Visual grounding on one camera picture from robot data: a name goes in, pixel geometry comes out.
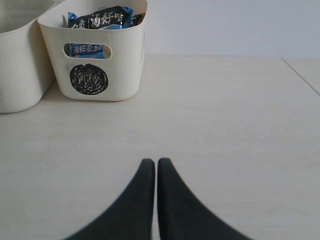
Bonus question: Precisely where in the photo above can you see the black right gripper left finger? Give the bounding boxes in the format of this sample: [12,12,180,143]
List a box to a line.
[67,158,155,240]

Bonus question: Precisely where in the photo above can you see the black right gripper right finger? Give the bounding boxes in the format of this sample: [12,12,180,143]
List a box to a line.
[157,158,250,240]

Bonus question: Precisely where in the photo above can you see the orange noodle packet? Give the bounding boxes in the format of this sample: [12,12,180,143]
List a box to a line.
[130,13,146,27]

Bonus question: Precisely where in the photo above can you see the blue noodle packet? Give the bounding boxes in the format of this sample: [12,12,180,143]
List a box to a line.
[67,5,134,59]

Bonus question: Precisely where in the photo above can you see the cream bin circle mark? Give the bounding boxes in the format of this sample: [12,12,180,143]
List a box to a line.
[37,0,148,102]

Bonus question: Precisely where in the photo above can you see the cream bin square mark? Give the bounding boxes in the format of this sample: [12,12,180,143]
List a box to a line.
[0,0,56,114]

